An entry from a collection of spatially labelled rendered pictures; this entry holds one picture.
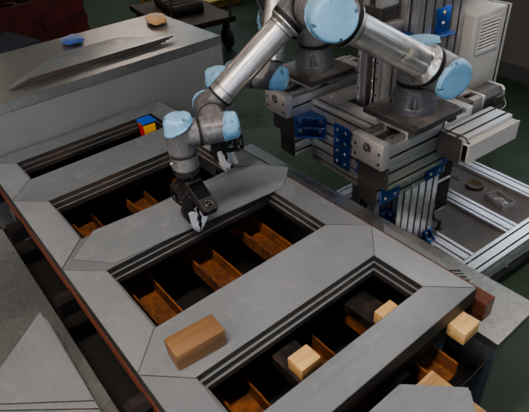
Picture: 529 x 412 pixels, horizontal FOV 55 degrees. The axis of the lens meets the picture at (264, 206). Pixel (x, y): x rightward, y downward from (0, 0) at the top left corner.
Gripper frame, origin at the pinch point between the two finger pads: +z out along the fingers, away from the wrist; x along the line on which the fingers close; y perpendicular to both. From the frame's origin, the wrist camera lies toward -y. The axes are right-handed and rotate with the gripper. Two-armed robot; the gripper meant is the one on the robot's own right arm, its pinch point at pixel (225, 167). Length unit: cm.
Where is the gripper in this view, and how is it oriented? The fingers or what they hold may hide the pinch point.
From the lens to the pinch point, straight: 174.5
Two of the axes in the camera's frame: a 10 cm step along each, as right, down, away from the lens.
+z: 0.7, 8.0, 5.9
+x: 7.8, -4.2, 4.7
